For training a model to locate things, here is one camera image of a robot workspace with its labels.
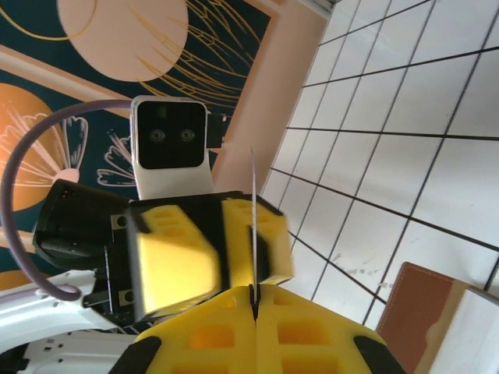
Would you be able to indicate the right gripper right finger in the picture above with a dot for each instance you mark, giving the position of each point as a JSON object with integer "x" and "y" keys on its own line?
{"x": 304, "y": 343}

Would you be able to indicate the brown leather card holder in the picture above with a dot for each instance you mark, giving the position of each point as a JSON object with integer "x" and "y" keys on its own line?
{"x": 413, "y": 311}

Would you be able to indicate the black LOGO credit card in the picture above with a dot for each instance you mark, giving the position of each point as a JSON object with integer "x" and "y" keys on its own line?
{"x": 253, "y": 195}

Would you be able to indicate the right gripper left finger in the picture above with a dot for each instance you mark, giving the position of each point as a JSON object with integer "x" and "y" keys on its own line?
{"x": 210, "y": 343}

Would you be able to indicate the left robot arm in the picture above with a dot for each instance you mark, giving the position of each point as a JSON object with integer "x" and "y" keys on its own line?
{"x": 39, "y": 319}

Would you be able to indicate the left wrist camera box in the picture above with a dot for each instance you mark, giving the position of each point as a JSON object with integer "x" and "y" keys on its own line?
{"x": 171, "y": 179}

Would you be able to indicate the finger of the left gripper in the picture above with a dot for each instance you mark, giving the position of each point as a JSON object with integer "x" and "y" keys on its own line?
{"x": 261, "y": 249}
{"x": 171, "y": 261}

